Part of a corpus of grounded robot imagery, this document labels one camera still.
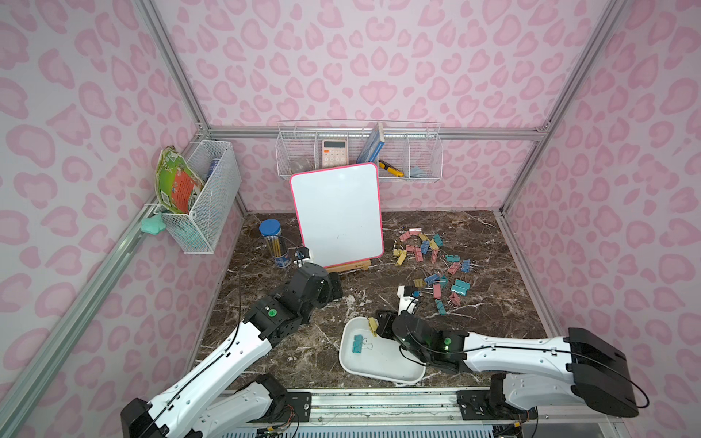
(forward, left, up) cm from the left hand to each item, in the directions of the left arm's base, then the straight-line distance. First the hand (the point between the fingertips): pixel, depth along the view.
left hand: (325, 274), depth 75 cm
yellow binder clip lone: (-11, -13, -9) cm, 19 cm away
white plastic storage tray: (-16, -16, -21) cm, 31 cm away
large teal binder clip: (+7, -45, -21) cm, 50 cm away
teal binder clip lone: (-12, -9, -20) cm, 25 cm away
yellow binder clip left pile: (+21, -25, -20) cm, 38 cm away
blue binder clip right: (+16, -48, -20) cm, 55 cm away
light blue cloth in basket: (+40, -30, +3) cm, 50 cm away
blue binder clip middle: (+10, -35, -20) cm, 42 cm away
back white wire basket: (+49, -26, +7) cm, 56 cm away
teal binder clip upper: (+28, -41, -21) cm, 54 cm away
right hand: (-8, -13, -8) cm, 17 cm away
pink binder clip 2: (+15, -44, -21) cm, 51 cm away
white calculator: (+43, 0, +10) cm, 44 cm away
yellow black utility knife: (+40, -22, +4) cm, 46 cm away
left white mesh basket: (+8, +34, +9) cm, 36 cm away
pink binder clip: (+6, -36, -21) cm, 42 cm away
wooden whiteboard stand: (+14, -9, -17) cm, 24 cm away
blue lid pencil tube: (+17, +19, -9) cm, 27 cm away
